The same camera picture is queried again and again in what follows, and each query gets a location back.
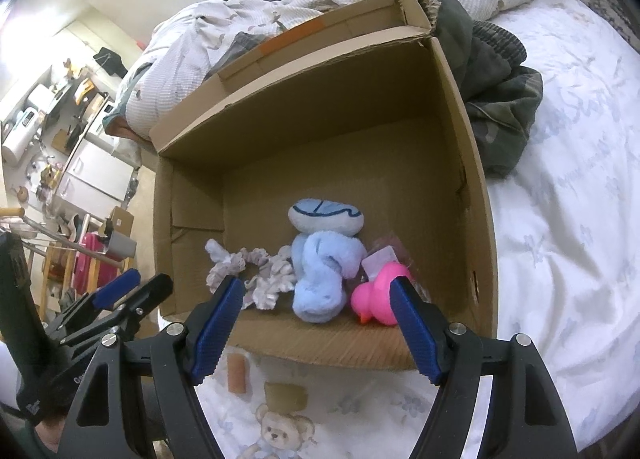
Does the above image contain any crumpled white printed duvet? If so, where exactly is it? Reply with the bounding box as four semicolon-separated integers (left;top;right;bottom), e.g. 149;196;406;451
102;0;553;140

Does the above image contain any grey bin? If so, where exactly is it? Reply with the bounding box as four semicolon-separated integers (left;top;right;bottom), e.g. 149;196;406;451
110;231;137;260

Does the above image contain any light blue plush sock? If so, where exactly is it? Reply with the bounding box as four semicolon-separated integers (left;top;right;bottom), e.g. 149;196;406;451
292;231;367;325

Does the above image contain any person's left hand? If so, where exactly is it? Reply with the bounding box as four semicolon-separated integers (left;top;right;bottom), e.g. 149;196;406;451
31;414;68;455

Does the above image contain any pale frilly scrunchie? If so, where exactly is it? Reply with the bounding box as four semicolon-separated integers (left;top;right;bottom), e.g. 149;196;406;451
205;239;297;311

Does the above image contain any white box appliance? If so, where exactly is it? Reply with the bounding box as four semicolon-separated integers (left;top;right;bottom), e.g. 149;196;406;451
27;86;56;112

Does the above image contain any white rounded appliance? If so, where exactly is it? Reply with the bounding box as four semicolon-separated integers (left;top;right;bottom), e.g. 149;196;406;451
2;129;33;160

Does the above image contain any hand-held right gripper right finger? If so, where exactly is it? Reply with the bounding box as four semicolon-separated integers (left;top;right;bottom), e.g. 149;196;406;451
390;276;578;459

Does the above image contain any small cardboard floor box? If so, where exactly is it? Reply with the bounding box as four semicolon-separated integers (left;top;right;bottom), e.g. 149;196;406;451
107;206;135;240

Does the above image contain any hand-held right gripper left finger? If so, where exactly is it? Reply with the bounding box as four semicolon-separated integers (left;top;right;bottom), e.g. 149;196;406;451
59;275;247;459

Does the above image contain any white kitchen cabinet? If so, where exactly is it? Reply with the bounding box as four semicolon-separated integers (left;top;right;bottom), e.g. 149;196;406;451
52;139;138;220

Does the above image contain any brown cardboard box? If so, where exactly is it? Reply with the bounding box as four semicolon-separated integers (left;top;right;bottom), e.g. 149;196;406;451
149;0;498;372

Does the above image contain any pink rubber duck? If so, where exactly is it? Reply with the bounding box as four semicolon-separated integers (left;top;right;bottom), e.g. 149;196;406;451
350;261;416;327

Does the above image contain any dark green corduroy garment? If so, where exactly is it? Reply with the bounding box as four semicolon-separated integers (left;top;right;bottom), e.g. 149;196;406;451
400;0;545;180

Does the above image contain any pale grey plush toy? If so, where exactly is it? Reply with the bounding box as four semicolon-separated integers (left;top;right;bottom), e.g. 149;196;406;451
288;199;365;239

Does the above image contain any small cardboard square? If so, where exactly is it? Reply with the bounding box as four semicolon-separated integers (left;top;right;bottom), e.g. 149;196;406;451
264;381;307;412

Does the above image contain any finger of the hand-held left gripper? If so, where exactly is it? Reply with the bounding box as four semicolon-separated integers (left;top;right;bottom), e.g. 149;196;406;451
47;269;142;337
62;275;174;345

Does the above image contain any clear plastic bag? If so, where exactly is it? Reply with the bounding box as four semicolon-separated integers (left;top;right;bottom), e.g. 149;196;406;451
360;234;431;300

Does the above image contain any black hanging garment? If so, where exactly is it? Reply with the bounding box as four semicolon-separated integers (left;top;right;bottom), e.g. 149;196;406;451
94;46;128;77

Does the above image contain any pink red storage box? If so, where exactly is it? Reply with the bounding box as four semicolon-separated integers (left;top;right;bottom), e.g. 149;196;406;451
72;234;108;300

